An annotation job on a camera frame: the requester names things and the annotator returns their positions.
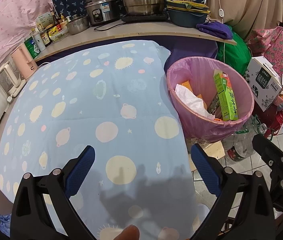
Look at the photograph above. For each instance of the green plastic bag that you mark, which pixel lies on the green plastic bag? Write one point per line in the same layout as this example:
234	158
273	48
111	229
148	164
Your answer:
237	56

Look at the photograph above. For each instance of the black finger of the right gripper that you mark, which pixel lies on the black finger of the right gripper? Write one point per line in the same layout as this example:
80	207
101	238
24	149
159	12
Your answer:
273	157

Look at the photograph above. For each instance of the white tissue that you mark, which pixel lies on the white tissue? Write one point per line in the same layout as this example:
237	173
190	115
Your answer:
193	102

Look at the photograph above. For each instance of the green white small carton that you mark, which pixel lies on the green white small carton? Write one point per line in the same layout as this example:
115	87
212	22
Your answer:
214	106

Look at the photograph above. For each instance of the purple folded cloth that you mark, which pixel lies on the purple folded cloth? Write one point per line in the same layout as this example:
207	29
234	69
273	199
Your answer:
216	29

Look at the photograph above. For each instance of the fingertip at bottom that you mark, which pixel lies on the fingertip at bottom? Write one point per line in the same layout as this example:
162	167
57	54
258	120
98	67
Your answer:
129	233

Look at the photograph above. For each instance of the yellow green stacked trays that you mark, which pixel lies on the yellow green stacked trays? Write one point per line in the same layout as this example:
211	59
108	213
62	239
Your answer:
189	6

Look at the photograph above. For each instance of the green white package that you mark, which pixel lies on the green white package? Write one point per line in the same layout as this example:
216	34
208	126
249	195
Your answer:
32	47

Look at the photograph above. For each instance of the small steel lidded pot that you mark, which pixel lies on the small steel lidded pot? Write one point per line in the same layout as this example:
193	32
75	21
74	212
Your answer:
77	24

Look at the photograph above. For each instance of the light blue spotted tablecloth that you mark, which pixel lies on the light blue spotted tablecloth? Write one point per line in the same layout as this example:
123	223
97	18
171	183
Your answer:
115	99

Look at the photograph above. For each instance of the pink electric kettle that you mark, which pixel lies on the pink electric kettle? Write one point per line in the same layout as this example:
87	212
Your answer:
24	62

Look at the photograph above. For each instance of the steel rice cooker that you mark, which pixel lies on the steel rice cooker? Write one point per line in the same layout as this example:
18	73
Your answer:
102	11

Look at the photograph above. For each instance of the white cord switch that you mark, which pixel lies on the white cord switch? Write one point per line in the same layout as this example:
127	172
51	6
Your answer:
221	13

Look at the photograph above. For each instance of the white floral cardboard box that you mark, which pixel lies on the white floral cardboard box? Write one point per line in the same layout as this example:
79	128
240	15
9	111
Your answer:
264	82

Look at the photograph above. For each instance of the beige curtain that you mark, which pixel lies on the beige curtain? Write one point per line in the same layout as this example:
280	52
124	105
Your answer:
245	16

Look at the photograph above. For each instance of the dark teal basin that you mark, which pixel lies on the dark teal basin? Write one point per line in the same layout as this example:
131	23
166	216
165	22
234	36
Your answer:
186	19

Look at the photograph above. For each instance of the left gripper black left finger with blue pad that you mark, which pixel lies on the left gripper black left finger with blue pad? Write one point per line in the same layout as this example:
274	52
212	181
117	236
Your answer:
30	216

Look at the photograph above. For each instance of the bright green long box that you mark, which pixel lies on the bright green long box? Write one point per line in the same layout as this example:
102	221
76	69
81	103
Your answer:
226	96

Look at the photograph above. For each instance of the black induction cooktop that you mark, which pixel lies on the black induction cooktop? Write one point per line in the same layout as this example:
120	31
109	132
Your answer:
144	18

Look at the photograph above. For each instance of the dark soy sauce bottle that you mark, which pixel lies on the dark soy sauce bottle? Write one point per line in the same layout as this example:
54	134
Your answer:
45	37

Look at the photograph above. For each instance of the white appliance with handle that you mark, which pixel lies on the white appliance with handle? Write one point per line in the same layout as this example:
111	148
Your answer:
11	80

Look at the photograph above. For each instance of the white plastic bottle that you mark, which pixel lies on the white plastic bottle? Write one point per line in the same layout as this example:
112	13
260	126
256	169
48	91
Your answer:
39	42

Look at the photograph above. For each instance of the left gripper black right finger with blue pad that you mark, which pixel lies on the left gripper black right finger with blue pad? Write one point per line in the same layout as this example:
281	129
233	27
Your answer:
243	208

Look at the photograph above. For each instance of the pink lined trash bin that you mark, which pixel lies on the pink lined trash bin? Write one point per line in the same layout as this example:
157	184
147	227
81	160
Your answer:
199	72

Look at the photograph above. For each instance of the orange foam fruit net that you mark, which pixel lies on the orange foam fruit net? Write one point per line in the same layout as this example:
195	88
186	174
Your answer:
190	87

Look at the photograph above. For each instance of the pink floral fabric bundle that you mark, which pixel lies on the pink floral fabric bundle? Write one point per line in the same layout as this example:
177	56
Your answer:
269	44

